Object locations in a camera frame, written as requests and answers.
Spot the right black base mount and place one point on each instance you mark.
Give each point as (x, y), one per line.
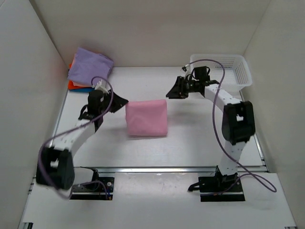
(219, 188)

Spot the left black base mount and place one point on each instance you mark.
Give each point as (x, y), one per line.
(101, 187)

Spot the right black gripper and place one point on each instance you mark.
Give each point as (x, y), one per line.
(178, 91)

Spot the purple folded t shirt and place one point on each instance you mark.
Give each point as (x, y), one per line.
(92, 64)

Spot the blue folded t shirt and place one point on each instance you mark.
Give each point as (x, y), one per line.
(81, 90)

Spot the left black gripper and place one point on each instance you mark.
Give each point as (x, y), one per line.
(119, 102)

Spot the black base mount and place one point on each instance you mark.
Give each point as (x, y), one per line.
(219, 188)
(101, 187)

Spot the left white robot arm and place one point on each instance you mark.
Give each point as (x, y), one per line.
(55, 164)

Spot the orange folded t shirt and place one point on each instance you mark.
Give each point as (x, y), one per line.
(72, 85)

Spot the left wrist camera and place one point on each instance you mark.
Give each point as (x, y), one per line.
(101, 86)

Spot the pink t shirt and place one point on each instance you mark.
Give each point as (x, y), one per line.
(147, 118)

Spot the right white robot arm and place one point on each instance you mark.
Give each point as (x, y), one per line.
(237, 122)

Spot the white plastic basket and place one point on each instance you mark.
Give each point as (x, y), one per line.
(237, 73)

